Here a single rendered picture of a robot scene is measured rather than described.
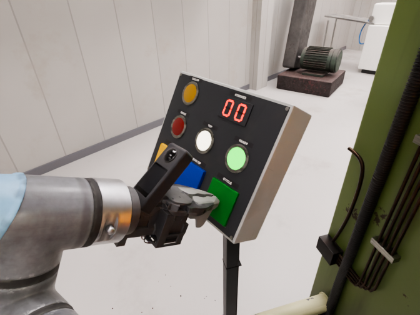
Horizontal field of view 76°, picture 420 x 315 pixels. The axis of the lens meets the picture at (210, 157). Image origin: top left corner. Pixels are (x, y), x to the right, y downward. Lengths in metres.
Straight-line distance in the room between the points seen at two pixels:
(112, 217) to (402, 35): 0.51
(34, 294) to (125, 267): 1.41
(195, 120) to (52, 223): 0.39
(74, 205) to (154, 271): 1.39
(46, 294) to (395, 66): 0.59
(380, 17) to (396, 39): 5.23
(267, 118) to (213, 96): 0.15
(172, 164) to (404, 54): 0.41
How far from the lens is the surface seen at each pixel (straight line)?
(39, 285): 0.38
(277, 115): 0.50
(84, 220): 0.35
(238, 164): 0.52
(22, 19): 2.59
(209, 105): 0.61
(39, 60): 2.63
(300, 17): 4.68
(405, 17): 0.56
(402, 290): 0.67
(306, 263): 1.78
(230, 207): 0.53
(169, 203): 0.42
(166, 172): 0.41
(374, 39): 5.72
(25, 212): 0.33
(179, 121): 0.66
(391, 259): 0.63
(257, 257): 1.74
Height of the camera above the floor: 1.37
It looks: 32 degrees down
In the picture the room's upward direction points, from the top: 2 degrees counter-clockwise
